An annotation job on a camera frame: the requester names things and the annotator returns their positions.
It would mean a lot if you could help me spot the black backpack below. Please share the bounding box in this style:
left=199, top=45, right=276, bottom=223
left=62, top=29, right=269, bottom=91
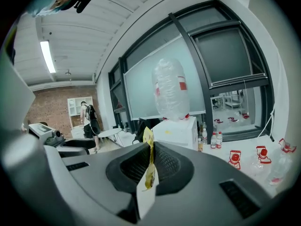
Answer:
left=134, top=117, right=151, bottom=144

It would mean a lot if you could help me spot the person's white shirt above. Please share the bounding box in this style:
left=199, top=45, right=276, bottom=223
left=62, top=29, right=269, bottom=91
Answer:
left=0, top=26, right=36, bottom=133

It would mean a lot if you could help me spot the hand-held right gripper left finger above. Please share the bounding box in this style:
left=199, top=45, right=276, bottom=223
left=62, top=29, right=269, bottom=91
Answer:
left=44, top=142, right=153, bottom=226

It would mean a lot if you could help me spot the long ceiling light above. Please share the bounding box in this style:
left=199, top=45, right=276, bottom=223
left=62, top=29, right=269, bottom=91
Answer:
left=40, top=40, right=57, bottom=74

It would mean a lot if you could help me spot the frosted roller blind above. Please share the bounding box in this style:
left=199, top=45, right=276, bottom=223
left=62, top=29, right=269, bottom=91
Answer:
left=123, top=34, right=207, bottom=121

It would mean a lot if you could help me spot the round white table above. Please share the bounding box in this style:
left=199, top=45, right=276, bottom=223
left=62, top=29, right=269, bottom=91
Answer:
left=97, top=128, right=123, bottom=148

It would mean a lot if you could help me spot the white shelf cabinet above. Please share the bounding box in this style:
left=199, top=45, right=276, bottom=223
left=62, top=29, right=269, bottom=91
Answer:
left=67, top=96, right=94, bottom=139

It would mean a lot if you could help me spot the clear bag of plastic bottles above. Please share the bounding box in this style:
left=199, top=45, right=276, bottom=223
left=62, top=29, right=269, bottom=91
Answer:
left=151, top=57, right=191, bottom=122

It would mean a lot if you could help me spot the grey desktop machine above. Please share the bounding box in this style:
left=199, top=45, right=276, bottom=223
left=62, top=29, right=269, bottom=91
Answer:
left=28, top=123, right=64, bottom=146

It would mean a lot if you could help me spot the white blind cord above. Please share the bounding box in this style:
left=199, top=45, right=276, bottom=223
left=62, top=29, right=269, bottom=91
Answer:
left=257, top=79, right=276, bottom=141

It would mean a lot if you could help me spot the large clear bottle red cap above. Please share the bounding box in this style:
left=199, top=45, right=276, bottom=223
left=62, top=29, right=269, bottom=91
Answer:
left=267, top=137, right=297, bottom=186
left=253, top=145, right=276, bottom=174
left=228, top=149, right=259, bottom=177

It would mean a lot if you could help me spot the black chair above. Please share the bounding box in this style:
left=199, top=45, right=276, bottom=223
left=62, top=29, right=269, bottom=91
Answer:
left=56, top=137, right=97, bottom=159

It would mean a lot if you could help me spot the black head-worn camera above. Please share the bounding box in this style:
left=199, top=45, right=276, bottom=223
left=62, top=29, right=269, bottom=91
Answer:
left=73, top=0, right=95, bottom=14

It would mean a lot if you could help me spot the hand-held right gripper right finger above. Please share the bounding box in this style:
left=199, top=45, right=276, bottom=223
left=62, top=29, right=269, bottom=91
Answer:
left=145, top=141, right=276, bottom=226

